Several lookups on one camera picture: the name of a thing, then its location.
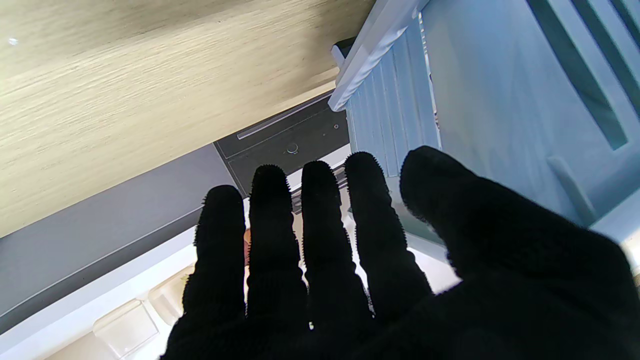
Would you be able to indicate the light blue plastic dish basket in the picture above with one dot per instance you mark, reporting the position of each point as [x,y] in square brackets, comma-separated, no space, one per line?
[500,100]

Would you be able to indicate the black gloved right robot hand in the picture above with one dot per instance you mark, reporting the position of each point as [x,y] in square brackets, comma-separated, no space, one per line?
[500,280]

